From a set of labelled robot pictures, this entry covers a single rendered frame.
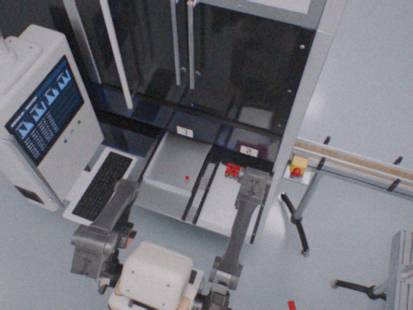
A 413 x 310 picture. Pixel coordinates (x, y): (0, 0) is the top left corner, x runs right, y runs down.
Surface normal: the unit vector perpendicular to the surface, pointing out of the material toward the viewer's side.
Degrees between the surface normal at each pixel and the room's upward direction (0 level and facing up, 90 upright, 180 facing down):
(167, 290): 48
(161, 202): 0
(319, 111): 0
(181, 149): 0
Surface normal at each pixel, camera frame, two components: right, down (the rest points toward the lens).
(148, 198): 0.01, -0.53
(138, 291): -0.24, 0.23
